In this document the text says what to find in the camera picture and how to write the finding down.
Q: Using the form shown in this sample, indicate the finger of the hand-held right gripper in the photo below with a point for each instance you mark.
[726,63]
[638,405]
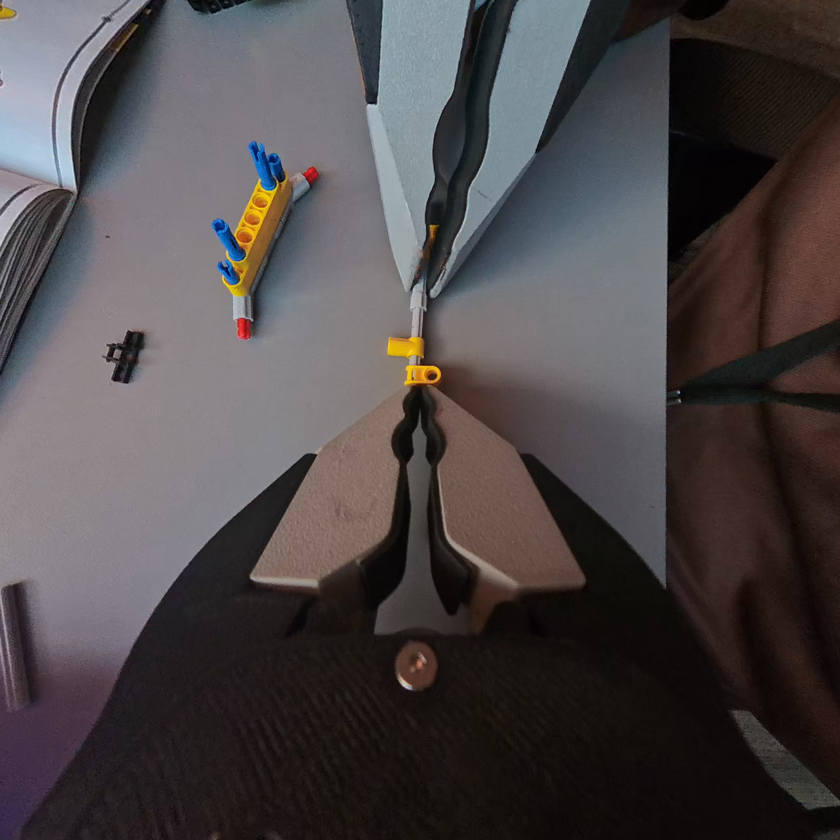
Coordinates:
[407,98]
[518,118]

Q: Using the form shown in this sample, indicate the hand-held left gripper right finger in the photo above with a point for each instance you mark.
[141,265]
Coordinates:
[505,505]

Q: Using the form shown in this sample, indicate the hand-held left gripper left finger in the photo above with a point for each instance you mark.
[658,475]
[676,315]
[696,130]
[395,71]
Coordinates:
[328,505]

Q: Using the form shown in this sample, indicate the grey lego axle yellow connectors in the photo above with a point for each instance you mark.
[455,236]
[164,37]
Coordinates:
[416,318]

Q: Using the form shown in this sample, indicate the yellow lego beam blue pins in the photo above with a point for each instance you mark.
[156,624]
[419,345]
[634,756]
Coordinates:
[259,216]

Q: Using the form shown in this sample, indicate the small black lego piece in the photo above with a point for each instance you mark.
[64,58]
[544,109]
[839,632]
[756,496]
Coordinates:
[133,342]

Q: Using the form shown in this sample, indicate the lego instruction booklet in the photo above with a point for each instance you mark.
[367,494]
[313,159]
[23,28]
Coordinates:
[39,85]

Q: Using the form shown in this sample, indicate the person's brown clothing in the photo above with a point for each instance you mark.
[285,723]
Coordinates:
[754,525]

